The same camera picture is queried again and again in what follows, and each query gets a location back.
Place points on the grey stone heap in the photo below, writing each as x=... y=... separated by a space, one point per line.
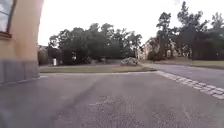
x=129 y=61

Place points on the dry grass patch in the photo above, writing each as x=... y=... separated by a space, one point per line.
x=93 y=68

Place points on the group of dark trees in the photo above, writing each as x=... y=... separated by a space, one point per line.
x=90 y=43

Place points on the pale building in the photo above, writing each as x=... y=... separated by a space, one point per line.
x=145 y=50

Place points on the grey asphalt pavement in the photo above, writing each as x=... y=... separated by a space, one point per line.
x=110 y=100

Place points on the group of tall trees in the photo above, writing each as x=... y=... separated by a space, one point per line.
x=190 y=33

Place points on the grey asphalt road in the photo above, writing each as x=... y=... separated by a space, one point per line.
x=196 y=74

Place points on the grey cobblestone strip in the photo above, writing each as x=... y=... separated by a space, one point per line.
x=200 y=86

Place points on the yellow building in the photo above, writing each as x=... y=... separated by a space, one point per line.
x=23 y=40

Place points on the grass verge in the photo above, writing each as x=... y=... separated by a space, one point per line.
x=206 y=63

